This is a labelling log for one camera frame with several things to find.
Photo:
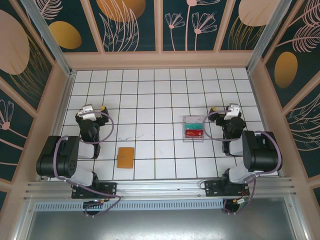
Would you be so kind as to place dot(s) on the orange leather card holder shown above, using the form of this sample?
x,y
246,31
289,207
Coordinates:
x,y
125,160

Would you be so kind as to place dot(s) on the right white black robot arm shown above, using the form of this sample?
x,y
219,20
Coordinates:
x,y
260,152

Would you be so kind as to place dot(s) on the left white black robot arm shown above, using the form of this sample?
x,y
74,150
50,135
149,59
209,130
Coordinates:
x,y
62,155

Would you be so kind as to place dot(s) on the white credit card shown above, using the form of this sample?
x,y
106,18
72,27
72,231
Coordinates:
x,y
193,120

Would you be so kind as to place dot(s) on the teal credit card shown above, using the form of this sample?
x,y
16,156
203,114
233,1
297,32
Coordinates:
x,y
193,126

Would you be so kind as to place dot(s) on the clear box with red card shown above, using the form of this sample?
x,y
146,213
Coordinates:
x,y
192,133

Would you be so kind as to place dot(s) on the clear acrylic card stand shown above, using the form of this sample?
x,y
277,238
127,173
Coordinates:
x,y
193,140

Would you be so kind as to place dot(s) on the green circuit board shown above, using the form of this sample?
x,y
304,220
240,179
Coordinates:
x,y
243,203

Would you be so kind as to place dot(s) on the grey metal sheet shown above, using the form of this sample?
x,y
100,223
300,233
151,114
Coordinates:
x,y
160,225

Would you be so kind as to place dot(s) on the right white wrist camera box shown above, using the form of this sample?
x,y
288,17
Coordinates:
x,y
231,113

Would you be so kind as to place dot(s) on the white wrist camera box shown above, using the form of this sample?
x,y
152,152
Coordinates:
x,y
87,115
231,113

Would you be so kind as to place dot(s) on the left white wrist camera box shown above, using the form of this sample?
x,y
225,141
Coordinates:
x,y
87,115

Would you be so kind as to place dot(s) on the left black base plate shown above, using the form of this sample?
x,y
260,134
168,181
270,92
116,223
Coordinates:
x,y
107,188

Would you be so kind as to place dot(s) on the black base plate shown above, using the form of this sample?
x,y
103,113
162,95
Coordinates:
x,y
212,188
107,188

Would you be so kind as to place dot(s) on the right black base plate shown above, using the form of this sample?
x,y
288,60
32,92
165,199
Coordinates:
x,y
212,188

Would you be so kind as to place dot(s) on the aluminium frame post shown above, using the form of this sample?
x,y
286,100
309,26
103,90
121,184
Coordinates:
x,y
265,35
50,42

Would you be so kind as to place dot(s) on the aluminium mounting rail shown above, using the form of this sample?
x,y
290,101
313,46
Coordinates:
x,y
160,186

